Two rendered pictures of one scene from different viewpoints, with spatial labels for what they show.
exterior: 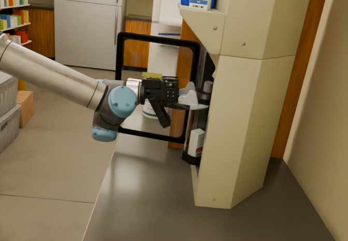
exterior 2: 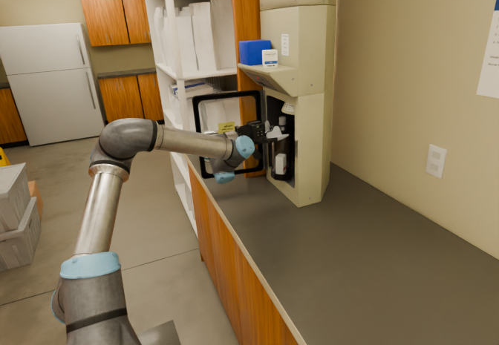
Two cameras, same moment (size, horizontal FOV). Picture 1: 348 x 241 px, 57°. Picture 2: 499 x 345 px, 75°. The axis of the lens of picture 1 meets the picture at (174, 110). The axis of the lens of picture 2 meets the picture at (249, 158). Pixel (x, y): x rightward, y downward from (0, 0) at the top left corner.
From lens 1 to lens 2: 53 cm
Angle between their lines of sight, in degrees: 17
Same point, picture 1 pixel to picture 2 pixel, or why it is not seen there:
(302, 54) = not seen: hidden behind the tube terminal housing
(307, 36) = not seen: hidden behind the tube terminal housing
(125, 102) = (249, 146)
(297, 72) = not seen: hidden behind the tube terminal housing
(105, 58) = (88, 125)
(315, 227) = (375, 193)
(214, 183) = (307, 186)
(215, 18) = (292, 73)
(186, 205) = (292, 209)
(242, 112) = (317, 131)
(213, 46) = (293, 91)
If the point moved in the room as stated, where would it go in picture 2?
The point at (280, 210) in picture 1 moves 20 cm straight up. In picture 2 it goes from (350, 191) to (353, 150)
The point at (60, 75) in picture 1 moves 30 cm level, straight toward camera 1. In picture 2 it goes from (203, 140) to (267, 167)
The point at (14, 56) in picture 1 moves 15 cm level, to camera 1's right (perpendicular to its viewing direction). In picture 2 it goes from (170, 135) to (219, 127)
